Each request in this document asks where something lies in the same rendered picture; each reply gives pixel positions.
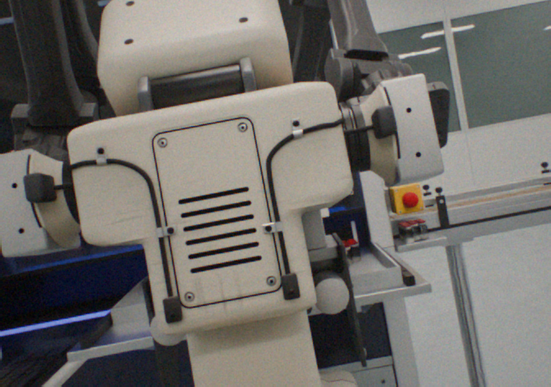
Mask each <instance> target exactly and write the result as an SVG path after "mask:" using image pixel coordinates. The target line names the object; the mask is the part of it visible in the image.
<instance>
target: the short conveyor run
mask: <svg viewBox="0 0 551 387"><path fill-rule="evenodd" d="M548 165H549V164H548V163H547V162H542V164H541V167H543V168H544V170H543V171H541V172H542V174H540V175H531V176H527V177H521V178H517V179H512V180H508V181H504V182H499V183H495V184H486V185H482V186H477V187H471V188H467V189H460V190H454V191H449V192H445V193H442V191H443V188H442V187H436V188H435V192H436V194H431V192H428V189H429V188H430V186H429V185H428V184H425V185H423V186H422V187H423V189H424V190H425V191H426V192H425V193H423V195H424V196H423V203H424V207H425V210H424V211H420V212H411V213H407V214H402V215H397V214H395V213H393V214H389V219H390V225H391V230H392V235H393V239H399V238H400V233H399V230H398V228H399V227H398V222H400V221H405V223H406V221H409V220H414V219H417V218H421V219H424V220H425V221H426V225H427V229H428V233H430V232H436V233H439V234H441V235H443V236H445V237H446V238H447V243H451V242H455V240H460V239H469V238H474V237H478V236H482V235H487V234H496V233H500V232H504V231H510V230H518V229H523V228H527V227H532V226H537V225H545V224H549V223H551V172H550V169H548V170H547V167H548ZM538 184H544V185H541V186H536V187H531V188H527V189H519V188H525V187H529V186H534V185H538ZM512 189H519V190H514V191H509V192H504V193H497V192H502V191H506V190H512ZM493 193H497V194H493ZM484 194H491V195H486V196H482V197H478V198H470V197H475V196H480V195H484ZM462 198H469V199H464V201H460V202H455V203H448V202H452V201H457V200H458V199H462ZM435 204H436V206H434V205H435Z"/></svg>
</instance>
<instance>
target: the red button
mask: <svg viewBox="0 0 551 387"><path fill-rule="evenodd" d="M417 204H418V197H417V195H416V194H415V193H413V192H406V193H405V194H404V195H403V205H404V206H405V207H409V208H413V207H415V206H416V205H417Z"/></svg>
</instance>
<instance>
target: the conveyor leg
mask: <svg viewBox="0 0 551 387"><path fill-rule="evenodd" d="M472 241H474V238H469V239H460V240H455V242H451V243H448V244H446V245H442V246H441V247H445V252H446V257H447V261H448V267H449V275H450V281H451V285H452V290H453V295H454V300H455V305H456V310H457V314H458V324H459V329H460V334H461V340H462V348H464V353H465V358H466V364H467V373H468V378H469V382H470V387H488V383H487V377H486V372H485V363H484V358H483V353H482V347H481V343H480V339H479V334H478V328H477V323H476V314H475V308H474V304H473V299H472V293H471V285H469V279H468V274H467V265H466V259H465V255H464V250H463V245H462V244H463V243H468V242H472Z"/></svg>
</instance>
